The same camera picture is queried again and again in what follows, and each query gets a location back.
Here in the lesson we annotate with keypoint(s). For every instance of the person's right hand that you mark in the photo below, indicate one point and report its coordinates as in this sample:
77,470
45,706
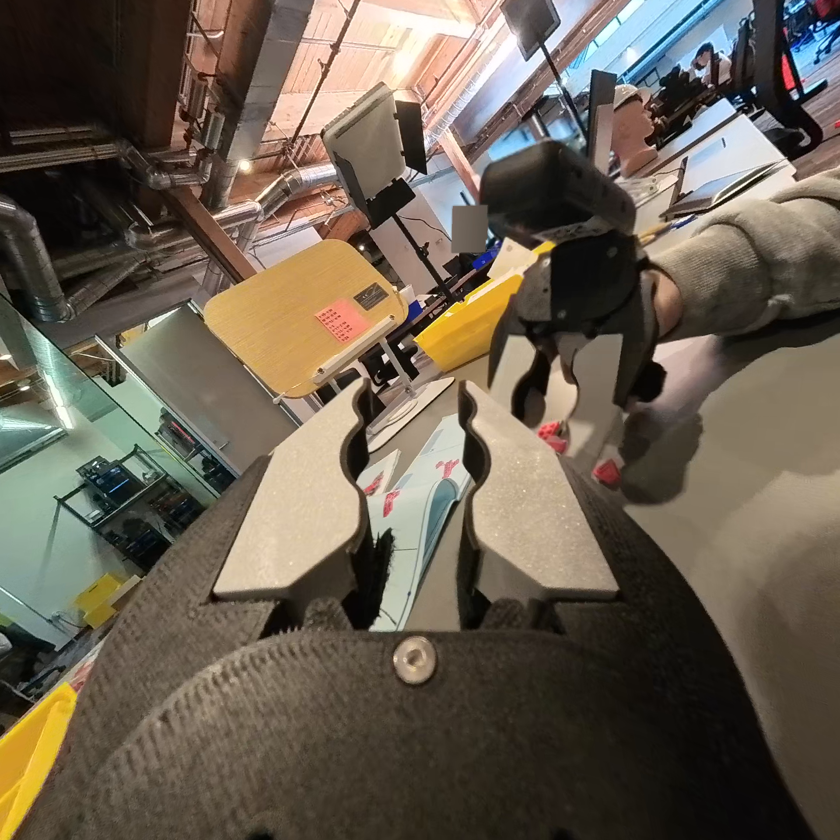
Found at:
666,305

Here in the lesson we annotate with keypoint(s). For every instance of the black light stand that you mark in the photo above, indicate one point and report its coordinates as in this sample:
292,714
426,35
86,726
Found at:
531,26

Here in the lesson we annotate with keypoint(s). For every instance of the grey laptop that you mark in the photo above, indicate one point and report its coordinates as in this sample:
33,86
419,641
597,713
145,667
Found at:
722,184

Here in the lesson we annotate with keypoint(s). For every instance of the pink sticky note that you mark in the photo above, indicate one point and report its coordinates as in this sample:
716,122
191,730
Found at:
341,320

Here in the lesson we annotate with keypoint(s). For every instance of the black shelving rack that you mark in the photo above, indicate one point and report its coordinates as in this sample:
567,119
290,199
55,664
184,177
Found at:
131,505

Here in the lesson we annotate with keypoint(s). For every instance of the small yellow crate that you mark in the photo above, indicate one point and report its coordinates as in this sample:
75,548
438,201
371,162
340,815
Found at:
98,597

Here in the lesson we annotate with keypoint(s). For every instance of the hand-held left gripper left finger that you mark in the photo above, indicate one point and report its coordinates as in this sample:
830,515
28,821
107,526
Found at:
289,518

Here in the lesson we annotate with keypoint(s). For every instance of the mannequin head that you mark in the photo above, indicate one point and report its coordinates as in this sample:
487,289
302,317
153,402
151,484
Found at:
633,124

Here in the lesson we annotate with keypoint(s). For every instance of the person's right forearm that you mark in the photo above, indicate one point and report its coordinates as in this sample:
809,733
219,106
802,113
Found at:
754,262

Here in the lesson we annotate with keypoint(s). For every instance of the red slope brick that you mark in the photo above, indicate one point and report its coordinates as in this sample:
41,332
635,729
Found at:
607,472

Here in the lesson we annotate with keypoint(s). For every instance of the grey door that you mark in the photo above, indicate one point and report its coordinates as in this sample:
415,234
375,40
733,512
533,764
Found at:
190,380

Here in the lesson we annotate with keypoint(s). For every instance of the open instruction booklet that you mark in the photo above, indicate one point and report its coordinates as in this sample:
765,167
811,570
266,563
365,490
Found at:
426,512

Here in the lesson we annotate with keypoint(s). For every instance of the yellow plastic bin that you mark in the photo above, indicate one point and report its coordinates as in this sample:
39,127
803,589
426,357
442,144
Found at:
459,328
26,754

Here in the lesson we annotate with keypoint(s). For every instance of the wooden book stand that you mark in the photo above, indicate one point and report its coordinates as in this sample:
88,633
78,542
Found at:
289,315

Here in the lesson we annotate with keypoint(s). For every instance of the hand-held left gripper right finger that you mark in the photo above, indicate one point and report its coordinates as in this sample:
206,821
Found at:
538,525

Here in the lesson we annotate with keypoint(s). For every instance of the metal ventilation duct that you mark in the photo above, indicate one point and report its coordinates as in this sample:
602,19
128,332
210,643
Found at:
39,262

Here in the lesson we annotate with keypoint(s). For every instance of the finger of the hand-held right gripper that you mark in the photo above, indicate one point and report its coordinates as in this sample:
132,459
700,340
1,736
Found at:
636,341
508,341

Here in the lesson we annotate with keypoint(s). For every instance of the pink red grey brick model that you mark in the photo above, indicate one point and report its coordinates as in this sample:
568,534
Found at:
551,436

